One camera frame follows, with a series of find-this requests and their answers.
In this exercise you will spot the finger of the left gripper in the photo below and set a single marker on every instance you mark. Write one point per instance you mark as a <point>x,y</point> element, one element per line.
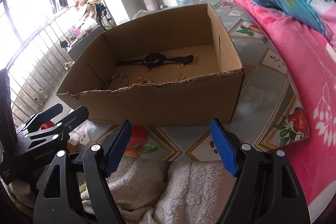
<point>34,123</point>
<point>64,126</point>

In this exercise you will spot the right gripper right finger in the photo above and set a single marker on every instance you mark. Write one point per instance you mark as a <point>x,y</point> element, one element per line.
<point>266,189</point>

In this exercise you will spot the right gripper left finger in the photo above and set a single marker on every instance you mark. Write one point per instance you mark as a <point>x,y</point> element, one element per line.
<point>59,199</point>

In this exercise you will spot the black wrist watch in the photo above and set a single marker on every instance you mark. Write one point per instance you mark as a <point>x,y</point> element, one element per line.
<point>156,59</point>

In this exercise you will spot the gold earring pair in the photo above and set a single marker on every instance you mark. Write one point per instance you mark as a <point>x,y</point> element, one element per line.
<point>180,77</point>

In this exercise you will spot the white fluffy blanket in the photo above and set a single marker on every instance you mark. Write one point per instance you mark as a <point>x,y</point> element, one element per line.
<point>153,191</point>

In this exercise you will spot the fruit pattern table cloth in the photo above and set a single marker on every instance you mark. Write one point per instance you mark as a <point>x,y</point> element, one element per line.
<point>269,113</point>

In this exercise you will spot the grey low cabinet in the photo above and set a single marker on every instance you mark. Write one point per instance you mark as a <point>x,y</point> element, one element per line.
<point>78,47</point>

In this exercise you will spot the pile of clothes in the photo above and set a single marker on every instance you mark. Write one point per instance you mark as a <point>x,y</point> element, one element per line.
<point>90,10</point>

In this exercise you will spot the brown cardboard box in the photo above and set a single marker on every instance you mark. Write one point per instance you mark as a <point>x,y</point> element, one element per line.
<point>153,96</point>

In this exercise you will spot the pink floral blanket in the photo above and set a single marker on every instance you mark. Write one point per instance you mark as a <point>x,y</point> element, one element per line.
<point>311,63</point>

